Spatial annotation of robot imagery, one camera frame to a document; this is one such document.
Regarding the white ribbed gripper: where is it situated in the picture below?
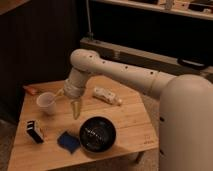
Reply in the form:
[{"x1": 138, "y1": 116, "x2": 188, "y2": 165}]
[{"x1": 53, "y1": 79, "x2": 86, "y2": 119}]

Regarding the black and white eraser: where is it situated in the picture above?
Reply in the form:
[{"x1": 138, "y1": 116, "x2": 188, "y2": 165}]
[{"x1": 26, "y1": 121, "x2": 44, "y2": 143}]

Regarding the blue sponge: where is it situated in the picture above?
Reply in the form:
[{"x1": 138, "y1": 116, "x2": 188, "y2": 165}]
[{"x1": 57, "y1": 131, "x2": 80, "y2": 153}]

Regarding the orange marker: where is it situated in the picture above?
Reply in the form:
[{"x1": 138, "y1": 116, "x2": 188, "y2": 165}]
[{"x1": 23, "y1": 86, "x2": 40, "y2": 96}]

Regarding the black bowl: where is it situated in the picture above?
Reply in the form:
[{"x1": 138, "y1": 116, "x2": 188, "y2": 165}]
[{"x1": 79, "y1": 116, "x2": 116, "y2": 153}]

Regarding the white paper cup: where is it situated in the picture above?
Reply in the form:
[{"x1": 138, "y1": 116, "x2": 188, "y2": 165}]
[{"x1": 36, "y1": 92, "x2": 56, "y2": 115}]

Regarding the wooden shelf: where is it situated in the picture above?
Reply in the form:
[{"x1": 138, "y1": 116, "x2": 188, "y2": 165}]
[{"x1": 93, "y1": 0, "x2": 213, "y2": 21}]

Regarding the black case handle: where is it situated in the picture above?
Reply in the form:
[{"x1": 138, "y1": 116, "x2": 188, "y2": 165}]
[{"x1": 177, "y1": 58, "x2": 209, "y2": 70}]

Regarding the metal pole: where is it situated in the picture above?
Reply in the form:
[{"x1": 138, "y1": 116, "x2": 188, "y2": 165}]
[{"x1": 86, "y1": 0, "x2": 94, "y2": 41}]

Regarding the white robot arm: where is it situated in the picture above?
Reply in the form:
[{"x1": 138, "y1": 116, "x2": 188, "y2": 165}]
[{"x1": 61, "y1": 49, "x2": 213, "y2": 171}]

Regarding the long wooden case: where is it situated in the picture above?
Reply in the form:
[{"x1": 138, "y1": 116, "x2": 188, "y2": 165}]
[{"x1": 80, "y1": 37, "x2": 213, "y2": 83}]

